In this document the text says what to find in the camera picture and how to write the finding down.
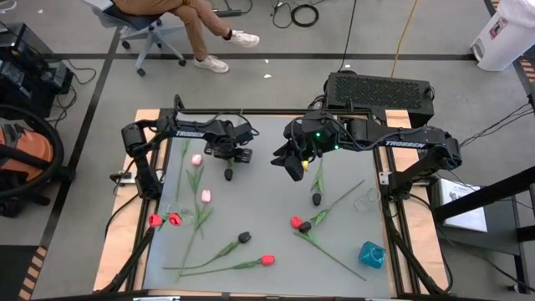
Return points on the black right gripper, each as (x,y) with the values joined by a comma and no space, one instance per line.
(299,138)

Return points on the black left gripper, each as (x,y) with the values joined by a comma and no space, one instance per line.
(221,151)

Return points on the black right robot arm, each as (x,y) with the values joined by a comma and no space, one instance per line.
(401,142)

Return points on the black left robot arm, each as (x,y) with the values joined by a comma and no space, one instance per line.
(188,131)

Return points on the clear glass vase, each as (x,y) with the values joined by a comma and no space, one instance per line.
(363,204)
(188,214)

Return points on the blue glass vase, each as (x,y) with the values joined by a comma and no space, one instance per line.
(372,255)

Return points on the white sneaker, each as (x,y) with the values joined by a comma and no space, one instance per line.
(243,39)
(211,64)

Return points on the black perforated computer case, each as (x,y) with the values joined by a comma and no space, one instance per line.
(376,90)

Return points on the person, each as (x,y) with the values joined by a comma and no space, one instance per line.
(196,29)

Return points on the black power strip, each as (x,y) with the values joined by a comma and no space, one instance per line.
(232,13)

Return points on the white paper booklet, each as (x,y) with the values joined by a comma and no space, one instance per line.
(464,217)

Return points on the orange shop vacuum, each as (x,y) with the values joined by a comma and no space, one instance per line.
(29,146)

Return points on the black diagonal beam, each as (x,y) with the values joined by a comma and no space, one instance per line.
(480,196)

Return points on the black electronics rack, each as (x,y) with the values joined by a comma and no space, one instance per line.
(25,71)

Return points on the grey side table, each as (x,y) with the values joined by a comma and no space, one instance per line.
(501,234)

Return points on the white bin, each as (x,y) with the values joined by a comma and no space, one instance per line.
(505,37)

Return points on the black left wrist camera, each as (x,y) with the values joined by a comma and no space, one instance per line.
(246,155)

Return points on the silver metal bracket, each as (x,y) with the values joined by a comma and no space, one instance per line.
(383,179)

